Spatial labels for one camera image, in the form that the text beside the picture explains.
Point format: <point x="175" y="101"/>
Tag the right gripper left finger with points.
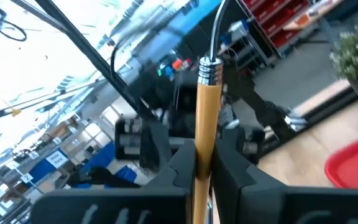
<point x="166" y="199"/>

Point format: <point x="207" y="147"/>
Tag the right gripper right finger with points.
<point x="259" y="202"/>

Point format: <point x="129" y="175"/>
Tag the red plastic tray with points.
<point x="343" y="168"/>

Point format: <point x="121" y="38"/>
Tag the red bin shelf rack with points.
<point x="275" y="18"/>

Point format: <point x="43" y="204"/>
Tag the black table edge rail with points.
<point x="322" y="112"/>

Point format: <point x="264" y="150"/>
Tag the black frame pole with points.
<point x="89" y="53"/>

